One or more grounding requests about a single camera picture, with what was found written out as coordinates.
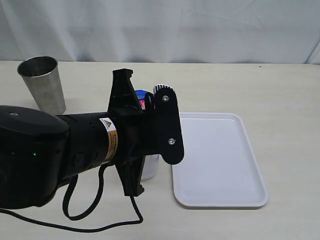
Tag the white rectangular plastic tray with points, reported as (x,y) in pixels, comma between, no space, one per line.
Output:
(219,169)

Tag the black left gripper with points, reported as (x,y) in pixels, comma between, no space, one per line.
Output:
(132,134)

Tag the stainless steel cup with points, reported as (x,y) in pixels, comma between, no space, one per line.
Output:
(41,76)

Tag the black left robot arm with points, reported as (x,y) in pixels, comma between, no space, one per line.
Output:
(40,152)

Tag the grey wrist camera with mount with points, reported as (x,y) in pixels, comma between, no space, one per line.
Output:
(163,125)

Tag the blue plastic container lid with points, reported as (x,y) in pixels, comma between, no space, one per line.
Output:
(141,97)

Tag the white backdrop curtain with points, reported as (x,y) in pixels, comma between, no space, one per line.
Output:
(162,31)

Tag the clear plastic measuring container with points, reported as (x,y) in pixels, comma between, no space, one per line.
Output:
(150,167)

